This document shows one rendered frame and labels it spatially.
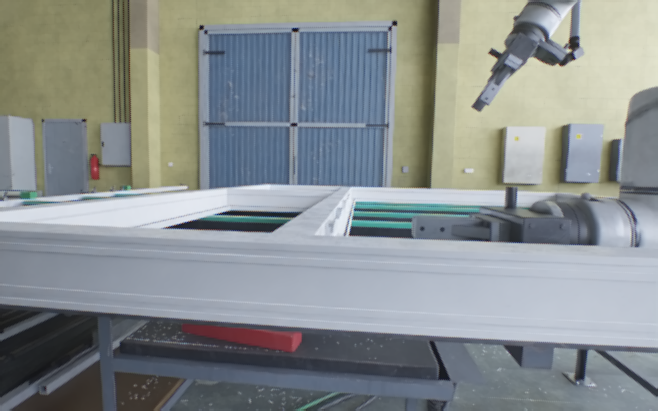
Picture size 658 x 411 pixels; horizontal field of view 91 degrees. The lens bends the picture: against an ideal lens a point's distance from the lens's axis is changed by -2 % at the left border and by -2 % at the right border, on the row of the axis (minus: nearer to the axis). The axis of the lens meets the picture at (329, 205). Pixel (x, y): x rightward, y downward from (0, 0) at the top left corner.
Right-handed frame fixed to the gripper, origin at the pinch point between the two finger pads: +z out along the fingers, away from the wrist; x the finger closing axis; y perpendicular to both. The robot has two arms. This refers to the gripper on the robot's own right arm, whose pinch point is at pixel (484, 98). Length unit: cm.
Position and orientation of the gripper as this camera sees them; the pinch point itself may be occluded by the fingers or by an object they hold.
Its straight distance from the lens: 89.3
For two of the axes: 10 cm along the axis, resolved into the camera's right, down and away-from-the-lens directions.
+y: -8.2, -5.6, 1.2
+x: -2.0, 0.8, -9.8
